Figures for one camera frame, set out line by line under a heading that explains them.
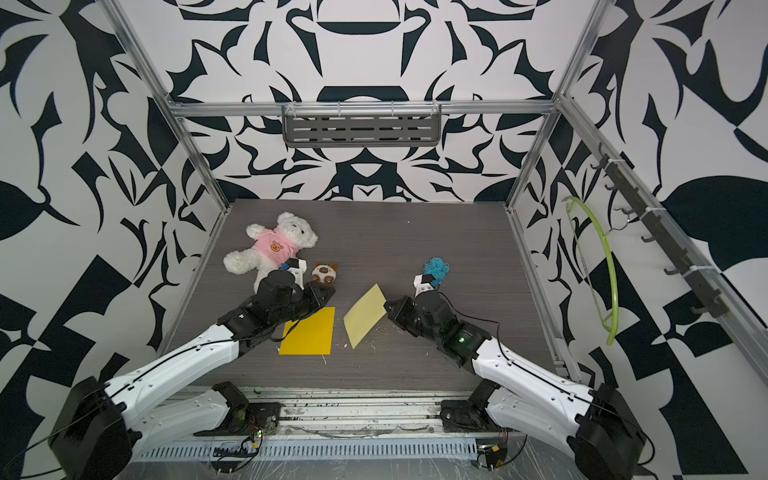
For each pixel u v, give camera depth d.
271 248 0.96
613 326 0.64
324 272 0.97
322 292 0.70
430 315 0.59
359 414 0.76
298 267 0.74
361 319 0.89
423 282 0.74
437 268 0.99
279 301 0.62
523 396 0.48
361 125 0.94
